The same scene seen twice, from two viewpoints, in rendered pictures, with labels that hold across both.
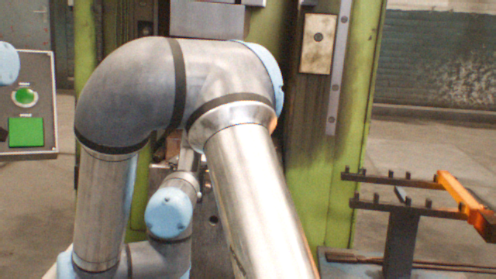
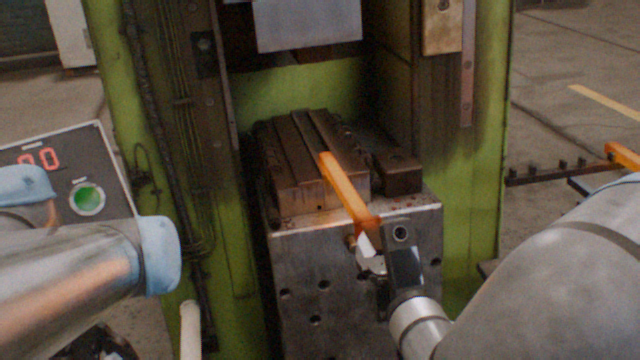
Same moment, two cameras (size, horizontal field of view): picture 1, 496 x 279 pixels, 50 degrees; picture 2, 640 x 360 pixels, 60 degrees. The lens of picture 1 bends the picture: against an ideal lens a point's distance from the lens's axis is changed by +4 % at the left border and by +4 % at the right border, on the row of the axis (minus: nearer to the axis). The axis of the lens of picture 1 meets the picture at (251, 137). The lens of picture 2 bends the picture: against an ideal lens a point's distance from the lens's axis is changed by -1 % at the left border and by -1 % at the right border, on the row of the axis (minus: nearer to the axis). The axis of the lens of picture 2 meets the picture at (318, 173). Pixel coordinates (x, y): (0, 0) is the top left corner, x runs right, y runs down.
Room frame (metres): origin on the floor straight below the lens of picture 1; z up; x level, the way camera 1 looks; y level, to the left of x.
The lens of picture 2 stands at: (0.39, 0.34, 1.52)
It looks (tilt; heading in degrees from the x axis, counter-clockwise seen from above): 26 degrees down; 350
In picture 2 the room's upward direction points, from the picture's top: 5 degrees counter-clockwise
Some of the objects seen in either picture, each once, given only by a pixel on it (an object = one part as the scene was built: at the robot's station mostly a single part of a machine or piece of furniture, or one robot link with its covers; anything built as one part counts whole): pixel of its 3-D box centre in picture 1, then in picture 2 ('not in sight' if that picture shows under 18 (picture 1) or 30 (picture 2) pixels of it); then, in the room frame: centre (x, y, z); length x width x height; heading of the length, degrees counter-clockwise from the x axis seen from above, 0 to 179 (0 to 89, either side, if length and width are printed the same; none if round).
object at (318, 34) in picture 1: (317, 44); (441, 14); (1.54, -0.17, 1.27); 0.09 x 0.02 x 0.17; 89
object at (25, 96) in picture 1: (25, 96); (87, 198); (1.31, 0.58, 1.09); 0.05 x 0.03 x 0.04; 89
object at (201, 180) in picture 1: (186, 183); (400, 295); (1.00, 0.13, 1.00); 0.12 x 0.08 x 0.09; 179
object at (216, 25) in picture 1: (215, 18); (290, 3); (1.63, 0.14, 1.32); 0.42 x 0.20 x 0.10; 179
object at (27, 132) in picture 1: (26, 132); not in sight; (1.27, 0.56, 1.01); 0.07 x 0.05 x 0.07; 114
